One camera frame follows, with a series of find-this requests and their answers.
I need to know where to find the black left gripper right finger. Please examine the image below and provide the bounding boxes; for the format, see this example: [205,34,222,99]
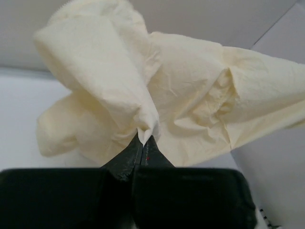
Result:
[132,137,258,229]

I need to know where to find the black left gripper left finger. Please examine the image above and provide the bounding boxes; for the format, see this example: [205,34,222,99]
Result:
[0,136,142,229]

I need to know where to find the cream yellow jacket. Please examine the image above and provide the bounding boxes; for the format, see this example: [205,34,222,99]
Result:
[34,0,305,166]

